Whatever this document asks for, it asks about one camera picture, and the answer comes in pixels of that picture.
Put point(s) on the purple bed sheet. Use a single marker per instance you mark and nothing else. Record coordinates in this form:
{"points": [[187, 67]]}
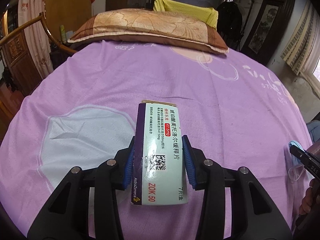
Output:
{"points": [[234, 109]]}

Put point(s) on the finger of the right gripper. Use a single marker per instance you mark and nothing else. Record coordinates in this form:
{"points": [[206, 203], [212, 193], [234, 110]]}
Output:
{"points": [[310, 162]]}

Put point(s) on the red white curtain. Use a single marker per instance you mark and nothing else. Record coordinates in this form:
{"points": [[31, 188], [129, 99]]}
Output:
{"points": [[37, 40]]}

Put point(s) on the wooden armchair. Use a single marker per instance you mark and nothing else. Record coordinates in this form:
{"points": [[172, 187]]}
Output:
{"points": [[18, 57]]}

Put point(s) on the blue face mask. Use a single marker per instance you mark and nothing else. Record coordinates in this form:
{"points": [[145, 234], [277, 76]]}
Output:
{"points": [[297, 169]]}

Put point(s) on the white medicine box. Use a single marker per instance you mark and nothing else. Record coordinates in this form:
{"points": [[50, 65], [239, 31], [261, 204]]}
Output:
{"points": [[158, 176]]}

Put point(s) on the framed wall painting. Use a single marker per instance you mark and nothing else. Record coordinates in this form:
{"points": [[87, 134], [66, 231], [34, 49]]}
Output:
{"points": [[263, 28]]}

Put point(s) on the dark coat on rack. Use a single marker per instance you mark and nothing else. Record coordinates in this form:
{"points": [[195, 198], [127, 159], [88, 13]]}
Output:
{"points": [[229, 23]]}

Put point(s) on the person's right hand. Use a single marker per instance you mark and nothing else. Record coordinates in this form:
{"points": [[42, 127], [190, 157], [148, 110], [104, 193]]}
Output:
{"points": [[306, 204]]}

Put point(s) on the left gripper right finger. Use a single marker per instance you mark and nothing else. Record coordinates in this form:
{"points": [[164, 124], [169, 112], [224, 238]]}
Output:
{"points": [[254, 213]]}

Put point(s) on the brown floral pillow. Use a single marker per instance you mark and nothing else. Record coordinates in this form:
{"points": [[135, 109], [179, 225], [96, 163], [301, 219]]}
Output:
{"points": [[138, 25]]}

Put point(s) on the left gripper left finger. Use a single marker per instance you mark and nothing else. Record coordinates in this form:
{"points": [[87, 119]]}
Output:
{"points": [[65, 213]]}

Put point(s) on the striped window curtain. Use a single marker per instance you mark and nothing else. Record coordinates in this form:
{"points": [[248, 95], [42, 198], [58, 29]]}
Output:
{"points": [[304, 41]]}

